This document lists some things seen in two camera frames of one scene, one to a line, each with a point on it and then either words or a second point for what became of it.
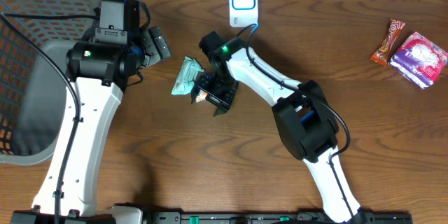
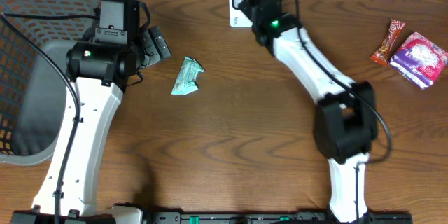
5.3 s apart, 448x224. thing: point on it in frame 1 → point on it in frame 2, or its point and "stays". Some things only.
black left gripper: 156,46 stays
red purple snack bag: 418,60 stays
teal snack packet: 185,80 stays
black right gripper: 202,85 → 243,5
